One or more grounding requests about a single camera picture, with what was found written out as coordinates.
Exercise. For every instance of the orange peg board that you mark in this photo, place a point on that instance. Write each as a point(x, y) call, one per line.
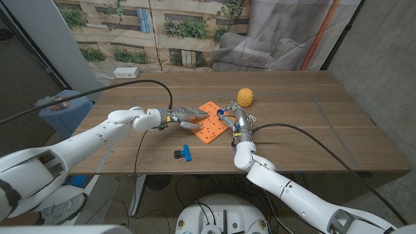
point(211, 128)

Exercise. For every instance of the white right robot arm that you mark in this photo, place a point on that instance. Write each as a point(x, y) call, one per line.
point(292, 195)

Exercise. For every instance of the yellow pineapple toy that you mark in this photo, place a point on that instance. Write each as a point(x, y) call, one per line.
point(245, 97)

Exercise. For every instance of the blue and black clip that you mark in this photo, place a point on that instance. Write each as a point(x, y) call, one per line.
point(186, 153)

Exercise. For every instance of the blue stool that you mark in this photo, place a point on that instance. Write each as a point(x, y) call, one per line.
point(71, 115)

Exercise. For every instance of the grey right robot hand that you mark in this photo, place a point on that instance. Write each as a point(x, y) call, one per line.
point(242, 122)

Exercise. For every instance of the printed backdrop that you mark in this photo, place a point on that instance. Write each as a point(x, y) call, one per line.
point(195, 48)

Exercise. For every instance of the white table leg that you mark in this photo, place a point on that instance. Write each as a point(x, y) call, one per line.
point(136, 198)

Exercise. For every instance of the clear bag of toys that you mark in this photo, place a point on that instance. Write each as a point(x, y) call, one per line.
point(60, 104)

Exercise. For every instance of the white clothespin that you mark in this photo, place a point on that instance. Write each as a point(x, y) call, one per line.
point(252, 117)

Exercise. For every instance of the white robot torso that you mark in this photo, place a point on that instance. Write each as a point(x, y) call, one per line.
point(195, 214)

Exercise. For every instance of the grey sneaker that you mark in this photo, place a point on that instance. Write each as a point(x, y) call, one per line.
point(61, 209)

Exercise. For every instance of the grey partition panel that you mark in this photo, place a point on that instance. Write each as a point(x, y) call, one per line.
point(58, 42)

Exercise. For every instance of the blue box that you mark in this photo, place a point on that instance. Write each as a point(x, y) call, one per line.
point(78, 181)

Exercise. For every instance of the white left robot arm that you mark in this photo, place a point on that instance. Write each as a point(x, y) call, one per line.
point(81, 148)

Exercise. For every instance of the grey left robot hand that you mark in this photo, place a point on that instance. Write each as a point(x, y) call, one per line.
point(183, 113)

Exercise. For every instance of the white power strip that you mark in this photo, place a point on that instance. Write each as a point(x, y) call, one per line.
point(126, 72)

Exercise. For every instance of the blue peg toy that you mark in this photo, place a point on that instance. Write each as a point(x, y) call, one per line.
point(221, 112)

